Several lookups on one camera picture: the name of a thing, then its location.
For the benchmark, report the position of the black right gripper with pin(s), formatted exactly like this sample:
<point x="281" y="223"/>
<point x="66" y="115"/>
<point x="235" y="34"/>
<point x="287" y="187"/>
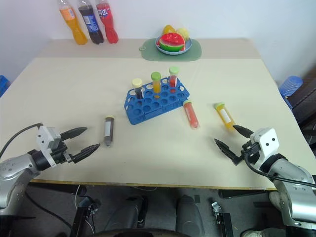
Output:
<point x="248" y="150"/>

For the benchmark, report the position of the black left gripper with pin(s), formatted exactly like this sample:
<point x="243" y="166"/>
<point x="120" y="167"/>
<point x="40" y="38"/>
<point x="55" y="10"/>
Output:
<point x="59" y="154"/>

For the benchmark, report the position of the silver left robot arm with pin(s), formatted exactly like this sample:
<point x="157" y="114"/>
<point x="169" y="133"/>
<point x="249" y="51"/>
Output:
<point x="14" y="170"/>

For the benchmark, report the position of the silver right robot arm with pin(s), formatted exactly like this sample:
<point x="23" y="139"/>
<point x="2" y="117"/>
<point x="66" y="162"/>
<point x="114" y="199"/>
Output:
<point x="293" y="182"/>

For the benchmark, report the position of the yellow tube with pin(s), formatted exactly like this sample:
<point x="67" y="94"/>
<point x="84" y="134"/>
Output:
<point x="225" y="116"/>

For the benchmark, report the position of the dark brown tube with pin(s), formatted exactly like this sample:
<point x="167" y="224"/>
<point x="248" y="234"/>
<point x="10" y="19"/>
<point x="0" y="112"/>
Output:
<point x="108" y="132"/>

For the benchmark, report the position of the blue test tube rack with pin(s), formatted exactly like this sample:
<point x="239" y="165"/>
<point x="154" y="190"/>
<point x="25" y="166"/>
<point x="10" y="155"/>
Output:
<point x="148" y="108"/>

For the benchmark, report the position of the dark liquid tube pale-yellow cap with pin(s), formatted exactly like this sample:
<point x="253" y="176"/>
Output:
<point x="138" y="90"/>

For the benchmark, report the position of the red liquid tube light-green cap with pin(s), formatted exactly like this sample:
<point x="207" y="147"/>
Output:
<point x="173" y="77"/>

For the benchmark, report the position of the orange liquid tube green cap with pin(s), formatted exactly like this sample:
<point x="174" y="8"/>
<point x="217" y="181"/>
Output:
<point x="156" y="84"/>

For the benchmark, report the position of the black table crossbar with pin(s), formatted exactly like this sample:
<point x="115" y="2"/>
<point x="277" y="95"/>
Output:
<point x="242" y="193"/>

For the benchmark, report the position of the dark furniture piece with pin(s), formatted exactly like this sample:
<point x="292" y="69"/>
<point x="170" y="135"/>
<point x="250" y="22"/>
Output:
<point x="306" y="108"/>

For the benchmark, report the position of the stack of blue stools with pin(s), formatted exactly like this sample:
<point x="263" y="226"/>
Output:
<point x="291" y="85"/>

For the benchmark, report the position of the dark rounded shape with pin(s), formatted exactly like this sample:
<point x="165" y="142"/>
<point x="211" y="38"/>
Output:
<point x="188" y="214"/>
<point x="126" y="212"/>

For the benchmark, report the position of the blue plastic crate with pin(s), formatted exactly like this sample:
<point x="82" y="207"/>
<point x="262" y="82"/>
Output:
<point x="3" y="86"/>

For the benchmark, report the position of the white shoe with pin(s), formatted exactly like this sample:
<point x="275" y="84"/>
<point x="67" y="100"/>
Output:
<point x="259" y="233"/>

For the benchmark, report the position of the light blue plate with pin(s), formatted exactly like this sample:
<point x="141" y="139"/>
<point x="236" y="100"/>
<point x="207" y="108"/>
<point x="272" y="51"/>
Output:
<point x="188" y="45"/>

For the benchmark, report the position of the green placemat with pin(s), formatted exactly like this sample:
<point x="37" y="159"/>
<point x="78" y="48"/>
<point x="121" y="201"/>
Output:
<point x="150" y="53"/>

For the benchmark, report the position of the orange soda bottle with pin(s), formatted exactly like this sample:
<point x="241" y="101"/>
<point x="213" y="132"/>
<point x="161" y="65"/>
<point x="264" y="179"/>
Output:
<point x="76" y="27"/>

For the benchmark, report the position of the toy watermelon slice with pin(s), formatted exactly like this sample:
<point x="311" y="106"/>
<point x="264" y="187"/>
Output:
<point x="171" y="40"/>

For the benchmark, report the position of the toy pale yellow fruit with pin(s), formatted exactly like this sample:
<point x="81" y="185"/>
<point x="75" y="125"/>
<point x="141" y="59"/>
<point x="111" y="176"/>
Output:
<point x="184" y="33"/>

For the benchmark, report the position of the dark cola bottle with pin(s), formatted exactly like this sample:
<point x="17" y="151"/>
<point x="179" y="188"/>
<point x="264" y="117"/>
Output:
<point x="92" y="24"/>

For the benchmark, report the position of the red soda bottle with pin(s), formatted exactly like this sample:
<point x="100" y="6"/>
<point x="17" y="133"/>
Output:
<point x="108" y="24"/>

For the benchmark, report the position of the toy orange fruit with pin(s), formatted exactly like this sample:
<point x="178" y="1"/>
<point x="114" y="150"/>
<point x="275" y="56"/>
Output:
<point x="168" y="29"/>

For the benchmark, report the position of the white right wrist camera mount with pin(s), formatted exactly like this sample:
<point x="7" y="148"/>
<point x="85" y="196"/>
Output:
<point x="266" y="140"/>

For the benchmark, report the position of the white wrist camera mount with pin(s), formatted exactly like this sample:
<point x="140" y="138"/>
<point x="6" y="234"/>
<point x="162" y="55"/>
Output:
<point x="43" y="138"/>
<point x="266" y="140"/>

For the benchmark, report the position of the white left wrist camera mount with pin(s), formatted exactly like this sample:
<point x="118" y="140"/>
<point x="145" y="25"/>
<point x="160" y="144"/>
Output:
<point x="43" y="138"/>

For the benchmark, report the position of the black metal frame leg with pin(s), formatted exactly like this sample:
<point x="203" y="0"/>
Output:
<point x="82" y="217"/>
<point x="222" y="219"/>

